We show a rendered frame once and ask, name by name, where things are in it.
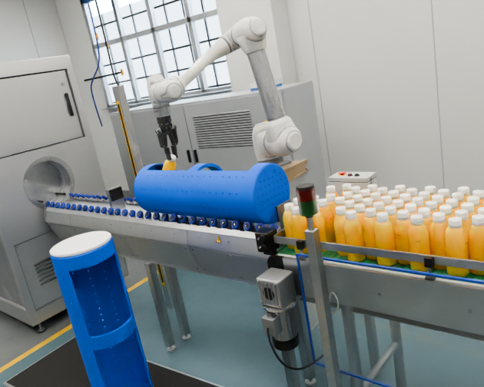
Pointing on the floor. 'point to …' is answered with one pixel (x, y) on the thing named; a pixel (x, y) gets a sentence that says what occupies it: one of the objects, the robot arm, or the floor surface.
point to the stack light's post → (313, 245)
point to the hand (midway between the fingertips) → (171, 153)
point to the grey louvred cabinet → (225, 132)
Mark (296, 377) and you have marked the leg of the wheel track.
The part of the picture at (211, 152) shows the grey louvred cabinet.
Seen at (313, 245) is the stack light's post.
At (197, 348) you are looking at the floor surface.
